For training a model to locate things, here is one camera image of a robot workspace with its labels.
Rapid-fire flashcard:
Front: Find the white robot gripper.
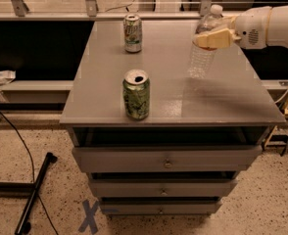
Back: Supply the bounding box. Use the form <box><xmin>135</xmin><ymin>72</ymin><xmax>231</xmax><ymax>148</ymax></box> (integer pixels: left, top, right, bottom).
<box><xmin>192</xmin><ymin>6</ymin><xmax>271</xmax><ymax>49</ymax></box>

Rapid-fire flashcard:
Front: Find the clear plastic water bottle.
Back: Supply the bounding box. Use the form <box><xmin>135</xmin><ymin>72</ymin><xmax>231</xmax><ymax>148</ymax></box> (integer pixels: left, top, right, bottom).
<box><xmin>188</xmin><ymin>5</ymin><xmax>223</xmax><ymax>79</ymax></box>

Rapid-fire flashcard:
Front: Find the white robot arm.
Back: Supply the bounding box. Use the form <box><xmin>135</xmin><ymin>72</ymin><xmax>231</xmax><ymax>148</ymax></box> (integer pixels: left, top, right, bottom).
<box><xmin>193</xmin><ymin>6</ymin><xmax>288</xmax><ymax>49</ymax></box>

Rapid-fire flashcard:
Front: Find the white green 7up can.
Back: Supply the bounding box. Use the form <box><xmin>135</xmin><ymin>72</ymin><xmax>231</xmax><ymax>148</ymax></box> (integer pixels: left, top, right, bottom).
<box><xmin>123</xmin><ymin>14</ymin><xmax>142</xmax><ymax>53</ymax></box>

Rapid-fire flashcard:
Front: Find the green crumpled soda can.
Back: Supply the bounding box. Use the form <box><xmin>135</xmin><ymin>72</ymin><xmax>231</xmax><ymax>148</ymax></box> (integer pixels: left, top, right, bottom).
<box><xmin>122</xmin><ymin>70</ymin><xmax>150</xmax><ymax>120</ymax></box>

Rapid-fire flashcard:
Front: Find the grey drawer cabinet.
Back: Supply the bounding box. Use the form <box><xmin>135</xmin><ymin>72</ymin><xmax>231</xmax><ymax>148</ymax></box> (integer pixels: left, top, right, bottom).
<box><xmin>61</xmin><ymin>21</ymin><xmax>284</xmax><ymax>215</ymax></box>

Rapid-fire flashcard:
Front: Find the grey metal railing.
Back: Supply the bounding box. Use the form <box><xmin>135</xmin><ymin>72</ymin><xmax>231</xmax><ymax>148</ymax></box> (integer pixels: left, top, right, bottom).
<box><xmin>0</xmin><ymin>0</ymin><xmax>288</xmax><ymax>22</ymax></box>

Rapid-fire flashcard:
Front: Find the crumpled silver bag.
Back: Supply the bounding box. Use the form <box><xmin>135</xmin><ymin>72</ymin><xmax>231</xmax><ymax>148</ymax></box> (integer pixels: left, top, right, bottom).
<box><xmin>0</xmin><ymin>70</ymin><xmax>16</xmax><ymax>86</ymax></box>

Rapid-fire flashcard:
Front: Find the black metal floor stand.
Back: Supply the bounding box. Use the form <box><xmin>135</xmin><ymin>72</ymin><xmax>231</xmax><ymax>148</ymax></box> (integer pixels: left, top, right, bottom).
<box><xmin>0</xmin><ymin>152</ymin><xmax>57</xmax><ymax>235</ymax></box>

